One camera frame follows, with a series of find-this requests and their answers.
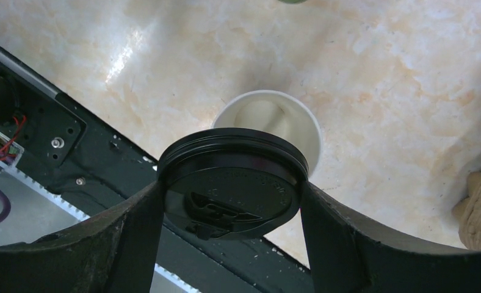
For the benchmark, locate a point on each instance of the brown pulp cup carrier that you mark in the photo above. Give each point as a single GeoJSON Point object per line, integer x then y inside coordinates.
{"type": "Point", "coordinates": [468, 213]}

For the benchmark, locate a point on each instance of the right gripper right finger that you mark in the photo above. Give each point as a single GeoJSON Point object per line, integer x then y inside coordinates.
{"type": "Point", "coordinates": [350, 252]}

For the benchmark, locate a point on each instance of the green paper cup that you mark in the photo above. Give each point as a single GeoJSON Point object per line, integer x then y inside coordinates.
{"type": "Point", "coordinates": [292, 1]}

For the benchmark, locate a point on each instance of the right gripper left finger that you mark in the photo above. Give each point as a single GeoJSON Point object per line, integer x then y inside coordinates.
{"type": "Point", "coordinates": [113, 251]}

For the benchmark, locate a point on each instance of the black paper cup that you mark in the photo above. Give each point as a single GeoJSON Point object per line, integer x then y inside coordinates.
{"type": "Point", "coordinates": [279, 114]}

